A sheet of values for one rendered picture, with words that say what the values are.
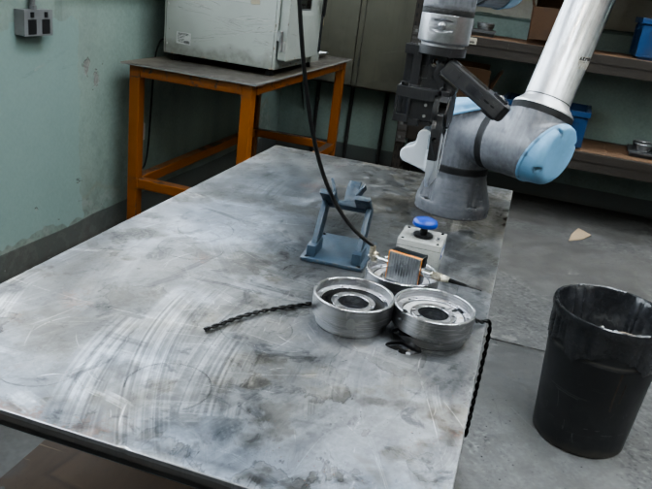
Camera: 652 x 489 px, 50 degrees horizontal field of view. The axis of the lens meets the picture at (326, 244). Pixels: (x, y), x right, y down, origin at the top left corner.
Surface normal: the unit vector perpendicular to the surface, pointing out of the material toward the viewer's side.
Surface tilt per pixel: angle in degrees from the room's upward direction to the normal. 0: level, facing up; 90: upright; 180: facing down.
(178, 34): 90
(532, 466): 0
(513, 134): 68
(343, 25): 90
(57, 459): 0
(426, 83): 90
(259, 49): 90
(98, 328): 0
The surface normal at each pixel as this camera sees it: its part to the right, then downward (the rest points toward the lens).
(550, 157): 0.64, 0.45
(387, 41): -0.29, 0.31
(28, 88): 0.95, 0.22
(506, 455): 0.12, -0.93
